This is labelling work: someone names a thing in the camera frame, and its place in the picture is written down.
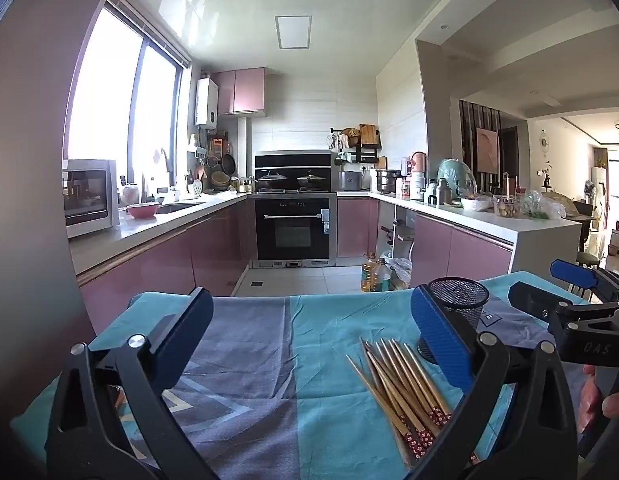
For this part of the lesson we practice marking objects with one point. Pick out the kitchen window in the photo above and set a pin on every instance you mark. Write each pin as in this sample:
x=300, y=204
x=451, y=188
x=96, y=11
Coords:
x=109, y=85

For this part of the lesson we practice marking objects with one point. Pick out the steel pot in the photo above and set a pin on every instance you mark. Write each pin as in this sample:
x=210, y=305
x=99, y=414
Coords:
x=388, y=182

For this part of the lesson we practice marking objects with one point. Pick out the wooden cutting board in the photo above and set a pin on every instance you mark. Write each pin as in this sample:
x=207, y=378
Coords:
x=368, y=135

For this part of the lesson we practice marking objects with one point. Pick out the pink wall cabinet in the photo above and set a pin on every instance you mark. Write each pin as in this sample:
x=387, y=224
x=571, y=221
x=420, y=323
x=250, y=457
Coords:
x=239, y=91

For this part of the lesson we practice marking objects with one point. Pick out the black frying pan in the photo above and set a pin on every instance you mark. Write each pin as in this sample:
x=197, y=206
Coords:
x=228, y=165

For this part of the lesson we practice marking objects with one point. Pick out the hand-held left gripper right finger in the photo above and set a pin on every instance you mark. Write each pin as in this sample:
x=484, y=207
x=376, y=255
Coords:
x=442, y=340

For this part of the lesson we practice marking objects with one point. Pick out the person's right hand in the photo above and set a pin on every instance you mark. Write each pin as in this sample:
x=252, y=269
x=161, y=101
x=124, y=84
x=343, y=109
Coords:
x=589, y=395

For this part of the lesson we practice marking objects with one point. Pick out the plastic bag of greens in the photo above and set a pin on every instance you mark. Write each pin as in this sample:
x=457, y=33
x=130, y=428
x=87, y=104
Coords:
x=544, y=207

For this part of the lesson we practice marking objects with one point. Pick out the bunch of wooden chopsticks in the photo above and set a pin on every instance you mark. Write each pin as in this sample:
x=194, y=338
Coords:
x=389, y=382

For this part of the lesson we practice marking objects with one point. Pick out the wok with glass lid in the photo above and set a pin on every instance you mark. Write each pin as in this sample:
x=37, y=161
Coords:
x=311, y=181
x=273, y=180

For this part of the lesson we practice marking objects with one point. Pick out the black wall rack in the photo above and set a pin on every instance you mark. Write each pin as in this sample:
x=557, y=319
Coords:
x=369, y=151

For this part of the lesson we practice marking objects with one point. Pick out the clear food container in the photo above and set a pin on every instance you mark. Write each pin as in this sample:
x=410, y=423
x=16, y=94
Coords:
x=506, y=207

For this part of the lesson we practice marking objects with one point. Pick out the white bowl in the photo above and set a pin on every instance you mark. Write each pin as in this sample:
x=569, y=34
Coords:
x=476, y=205

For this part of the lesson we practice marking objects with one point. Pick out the pink bowl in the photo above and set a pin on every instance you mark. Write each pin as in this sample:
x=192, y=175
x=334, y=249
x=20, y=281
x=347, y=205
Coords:
x=142, y=211

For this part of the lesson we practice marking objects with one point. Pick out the ceiling light panel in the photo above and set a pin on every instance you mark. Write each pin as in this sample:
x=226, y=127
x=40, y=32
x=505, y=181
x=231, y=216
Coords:
x=293, y=32

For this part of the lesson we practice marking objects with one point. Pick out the green domed appliance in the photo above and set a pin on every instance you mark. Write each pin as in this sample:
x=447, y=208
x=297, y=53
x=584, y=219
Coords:
x=452, y=175

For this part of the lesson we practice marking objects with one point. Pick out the teal grey printed tablecloth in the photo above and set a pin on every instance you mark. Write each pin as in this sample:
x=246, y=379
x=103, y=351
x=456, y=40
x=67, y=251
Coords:
x=289, y=360

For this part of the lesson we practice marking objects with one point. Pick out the white plastic bag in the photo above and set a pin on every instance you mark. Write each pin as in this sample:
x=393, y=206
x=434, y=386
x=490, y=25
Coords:
x=400, y=270

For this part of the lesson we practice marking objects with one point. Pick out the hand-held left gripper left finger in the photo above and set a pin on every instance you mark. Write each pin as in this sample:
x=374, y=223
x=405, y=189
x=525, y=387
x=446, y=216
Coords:
x=189, y=330

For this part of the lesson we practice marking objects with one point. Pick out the white jug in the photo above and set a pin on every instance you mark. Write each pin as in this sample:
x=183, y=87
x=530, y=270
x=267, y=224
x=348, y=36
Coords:
x=417, y=187

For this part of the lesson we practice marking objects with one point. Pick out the black built-in stove oven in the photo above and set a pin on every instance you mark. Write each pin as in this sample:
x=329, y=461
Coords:
x=294, y=230

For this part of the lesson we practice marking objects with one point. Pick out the pink kettle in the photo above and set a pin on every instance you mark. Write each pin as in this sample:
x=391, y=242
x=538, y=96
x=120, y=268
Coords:
x=420, y=162

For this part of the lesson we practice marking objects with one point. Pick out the white water heater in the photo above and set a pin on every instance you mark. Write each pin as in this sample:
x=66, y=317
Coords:
x=207, y=105

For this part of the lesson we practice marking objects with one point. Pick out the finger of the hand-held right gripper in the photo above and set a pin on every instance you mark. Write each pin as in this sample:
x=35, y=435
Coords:
x=572, y=272
x=532, y=299

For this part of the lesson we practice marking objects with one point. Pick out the black mesh utensil holder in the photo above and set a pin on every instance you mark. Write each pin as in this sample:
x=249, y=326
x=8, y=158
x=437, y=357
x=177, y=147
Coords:
x=469, y=305

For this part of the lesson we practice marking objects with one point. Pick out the yellow cooking oil bottle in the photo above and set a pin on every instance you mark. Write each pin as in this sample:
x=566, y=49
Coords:
x=368, y=277

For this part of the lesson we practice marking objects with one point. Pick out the framed wall picture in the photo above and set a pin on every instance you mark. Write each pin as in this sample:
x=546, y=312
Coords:
x=488, y=150

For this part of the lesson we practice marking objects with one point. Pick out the pink base cabinet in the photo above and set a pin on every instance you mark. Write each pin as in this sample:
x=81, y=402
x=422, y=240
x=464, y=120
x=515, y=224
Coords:
x=357, y=227
x=159, y=265
x=464, y=255

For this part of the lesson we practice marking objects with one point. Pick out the white kitchen counter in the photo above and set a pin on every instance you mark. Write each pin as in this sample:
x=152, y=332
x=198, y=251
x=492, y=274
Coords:
x=139, y=232

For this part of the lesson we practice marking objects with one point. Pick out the white countertop oven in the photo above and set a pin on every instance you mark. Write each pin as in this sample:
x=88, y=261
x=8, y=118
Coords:
x=107, y=195

